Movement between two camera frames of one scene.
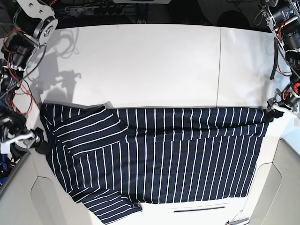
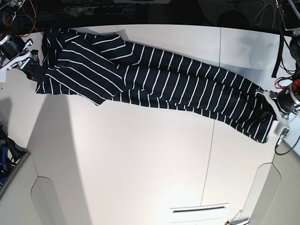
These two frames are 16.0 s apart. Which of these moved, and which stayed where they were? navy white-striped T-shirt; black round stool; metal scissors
Moved: navy white-striped T-shirt
Stayed: black round stool; metal scissors
